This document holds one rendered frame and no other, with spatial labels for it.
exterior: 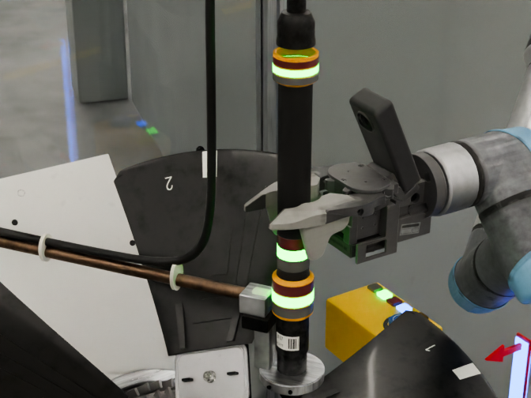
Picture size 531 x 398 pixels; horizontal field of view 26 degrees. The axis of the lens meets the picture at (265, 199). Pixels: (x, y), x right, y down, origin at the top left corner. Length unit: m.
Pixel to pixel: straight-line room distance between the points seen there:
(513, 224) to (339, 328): 0.55
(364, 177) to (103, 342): 0.45
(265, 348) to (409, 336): 0.26
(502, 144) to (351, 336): 0.54
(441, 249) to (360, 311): 0.67
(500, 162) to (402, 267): 1.08
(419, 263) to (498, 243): 1.09
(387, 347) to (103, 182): 0.43
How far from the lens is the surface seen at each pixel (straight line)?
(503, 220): 1.27
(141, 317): 1.49
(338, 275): 2.23
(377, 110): 1.14
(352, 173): 1.19
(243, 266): 1.27
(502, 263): 1.28
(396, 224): 1.20
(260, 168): 1.31
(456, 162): 1.24
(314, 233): 1.14
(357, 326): 1.71
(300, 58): 1.07
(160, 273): 1.25
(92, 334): 1.46
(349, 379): 1.37
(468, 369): 1.41
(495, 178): 1.27
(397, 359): 1.40
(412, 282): 2.36
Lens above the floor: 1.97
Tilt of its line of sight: 26 degrees down
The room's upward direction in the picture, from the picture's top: straight up
